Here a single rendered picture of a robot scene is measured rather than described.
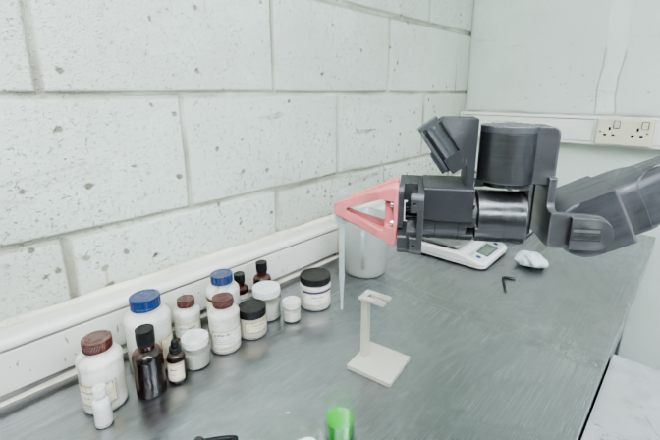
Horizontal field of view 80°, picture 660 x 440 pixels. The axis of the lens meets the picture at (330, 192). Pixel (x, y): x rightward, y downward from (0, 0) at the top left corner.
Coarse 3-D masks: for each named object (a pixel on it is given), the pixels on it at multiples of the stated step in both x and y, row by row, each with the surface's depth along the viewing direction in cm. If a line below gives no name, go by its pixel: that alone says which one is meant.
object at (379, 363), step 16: (368, 304) 66; (384, 304) 63; (368, 320) 67; (368, 336) 68; (368, 352) 69; (384, 352) 70; (352, 368) 66; (368, 368) 65; (384, 368) 65; (400, 368) 65; (384, 384) 63
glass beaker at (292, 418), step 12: (276, 420) 36; (288, 420) 36; (300, 420) 36; (312, 420) 36; (264, 432) 35; (276, 432) 36; (288, 432) 36; (300, 432) 36; (312, 432) 36; (324, 432) 34
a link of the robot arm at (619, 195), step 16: (656, 160) 39; (608, 176) 41; (624, 176) 39; (640, 176) 37; (656, 176) 37; (560, 192) 42; (576, 192) 40; (592, 192) 39; (608, 192) 37; (624, 192) 37; (640, 192) 37; (656, 192) 37; (560, 208) 40; (576, 208) 38; (592, 208) 38; (608, 208) 37; (624, 208) 37; (640, 208) 37; (656, 208) 37; (624, 224) 38; (640, 224) 37; (656, 224) 38; (624, 240) 38; (592, 256) 39
